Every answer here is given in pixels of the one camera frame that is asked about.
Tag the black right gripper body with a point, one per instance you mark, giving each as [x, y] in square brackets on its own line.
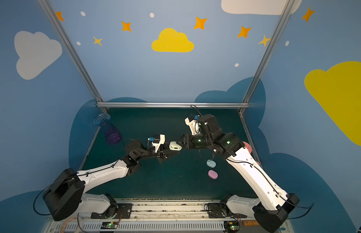
[185, 141]

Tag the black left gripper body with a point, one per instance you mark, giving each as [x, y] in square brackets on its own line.
[161, 154]

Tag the white earbud charging case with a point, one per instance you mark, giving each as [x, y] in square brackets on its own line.
[174, 146]

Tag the light blue earbud case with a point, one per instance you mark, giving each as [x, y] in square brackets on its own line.
[211, 163]

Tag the pink earbud charging case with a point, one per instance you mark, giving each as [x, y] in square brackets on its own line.
[213, 174]

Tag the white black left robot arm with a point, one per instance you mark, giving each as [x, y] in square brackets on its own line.
[68, 194]

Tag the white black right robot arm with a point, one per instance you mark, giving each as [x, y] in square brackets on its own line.
[273, 204]

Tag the purple ribbed glass vase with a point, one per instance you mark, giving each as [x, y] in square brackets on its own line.
[110, 132]

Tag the pink toy watering can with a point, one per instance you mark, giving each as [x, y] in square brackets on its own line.
[248, 146]

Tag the blue toy garden fork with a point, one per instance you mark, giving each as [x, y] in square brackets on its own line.
[250, 223]

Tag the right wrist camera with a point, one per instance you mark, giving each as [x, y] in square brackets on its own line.
[192, 122]

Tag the aluminium back frame rail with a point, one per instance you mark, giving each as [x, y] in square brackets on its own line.
[172, 105]

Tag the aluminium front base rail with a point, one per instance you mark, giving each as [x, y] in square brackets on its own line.
[157, 216]

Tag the aluminium left frame post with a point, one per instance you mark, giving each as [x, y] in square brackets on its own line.
[62, 34]

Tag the aluminium frame post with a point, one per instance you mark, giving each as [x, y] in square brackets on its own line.
[277, 32]
[62, 34]

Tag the aluminium right frame post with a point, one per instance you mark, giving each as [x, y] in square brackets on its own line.
[277, 32]

